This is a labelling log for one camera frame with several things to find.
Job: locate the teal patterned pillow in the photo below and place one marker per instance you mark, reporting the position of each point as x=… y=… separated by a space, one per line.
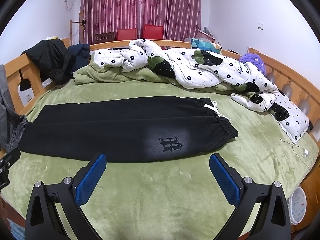
x=204 y=45

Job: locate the black sweatpants with white stripe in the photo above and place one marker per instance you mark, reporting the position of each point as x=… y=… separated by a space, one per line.
x=137 y=130

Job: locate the grey denim jeans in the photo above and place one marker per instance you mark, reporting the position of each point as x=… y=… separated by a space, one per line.
x=12 y=124

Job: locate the white wall switch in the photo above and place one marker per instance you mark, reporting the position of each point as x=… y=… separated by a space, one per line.
x=260 y=26

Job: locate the white charger with cable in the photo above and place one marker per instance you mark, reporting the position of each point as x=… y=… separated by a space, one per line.
x=298 y=150

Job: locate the left red chair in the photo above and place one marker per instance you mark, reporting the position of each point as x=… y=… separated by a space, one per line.
x=126 y=34

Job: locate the dark wooden chair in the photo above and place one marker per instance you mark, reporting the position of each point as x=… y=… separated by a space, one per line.
x=104 y=37

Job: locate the purple fluffy plush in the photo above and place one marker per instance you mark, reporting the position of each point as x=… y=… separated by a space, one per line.
x=255 y=59

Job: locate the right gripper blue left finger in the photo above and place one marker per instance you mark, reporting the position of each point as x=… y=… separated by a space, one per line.
x=87 y=178

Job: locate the wooden coat rack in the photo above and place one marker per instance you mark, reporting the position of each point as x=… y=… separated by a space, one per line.
x=76 y=31

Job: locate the wooden bed frame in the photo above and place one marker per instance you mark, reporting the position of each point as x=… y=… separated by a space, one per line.
x=298 y=88

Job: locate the white plastic basket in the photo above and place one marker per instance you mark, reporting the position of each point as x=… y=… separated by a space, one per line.
x=297 y=206

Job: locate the right red chair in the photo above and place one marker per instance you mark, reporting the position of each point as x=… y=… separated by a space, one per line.
x=153 y=32

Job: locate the white floral quilt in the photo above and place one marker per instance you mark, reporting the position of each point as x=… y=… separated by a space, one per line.
x=198 y=68

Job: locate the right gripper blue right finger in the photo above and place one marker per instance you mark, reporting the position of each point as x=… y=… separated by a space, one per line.
x=228 y=179

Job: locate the maroon floral curtain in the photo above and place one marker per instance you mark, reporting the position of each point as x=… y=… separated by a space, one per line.
x=180 y=18

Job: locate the red chair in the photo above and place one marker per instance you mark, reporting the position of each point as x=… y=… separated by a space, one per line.
x=126 y=34
x=153 y=32

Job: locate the black jacket on bed rail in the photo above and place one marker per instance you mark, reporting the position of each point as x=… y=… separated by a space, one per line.
x=53 y=59

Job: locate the navy blue garment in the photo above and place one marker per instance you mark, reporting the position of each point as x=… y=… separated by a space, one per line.
x=81 y=55

